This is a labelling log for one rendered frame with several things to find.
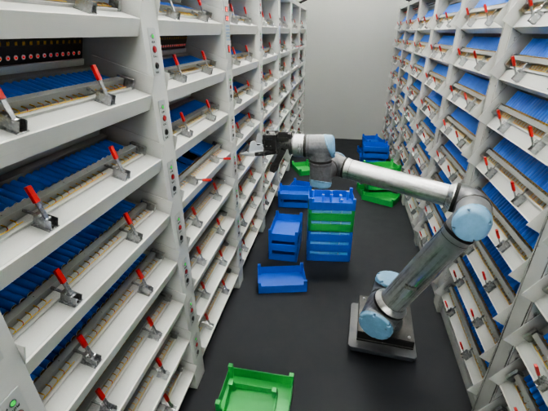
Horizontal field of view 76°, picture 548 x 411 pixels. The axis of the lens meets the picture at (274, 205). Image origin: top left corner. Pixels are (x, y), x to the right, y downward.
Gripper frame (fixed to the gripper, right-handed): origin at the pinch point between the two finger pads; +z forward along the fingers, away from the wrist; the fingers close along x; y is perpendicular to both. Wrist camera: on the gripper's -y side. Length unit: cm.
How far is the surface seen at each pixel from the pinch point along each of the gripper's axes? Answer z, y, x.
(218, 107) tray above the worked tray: 19.8, 12.0, -28.9
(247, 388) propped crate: -5, -90, 43
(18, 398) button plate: 16, -15, 104
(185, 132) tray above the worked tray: 18.0, 11.0, 15.4
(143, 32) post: 14, 44, 39
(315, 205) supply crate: -25, -58, -68
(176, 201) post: 16.2, -8.5, 34.3
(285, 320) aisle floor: -13, -101, -9
